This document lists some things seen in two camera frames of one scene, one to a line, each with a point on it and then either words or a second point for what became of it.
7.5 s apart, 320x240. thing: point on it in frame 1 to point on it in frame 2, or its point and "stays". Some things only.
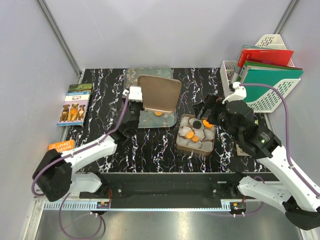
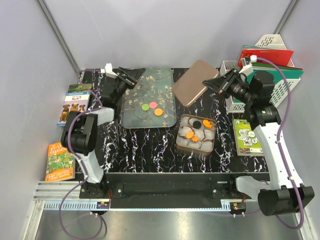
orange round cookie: x=158 y=113 stays
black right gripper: x=199 y=109 to x=222 y=85
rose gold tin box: x=196 y=135 stays
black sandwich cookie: x=197 y=124 stays
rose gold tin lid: x=160 y=93 to x=189 y=86
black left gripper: x=141 y=106 to x=132 y=76
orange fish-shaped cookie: x=195 y=138 stays
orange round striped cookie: x=189 y=135 stays
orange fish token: x=207 y=124 stays
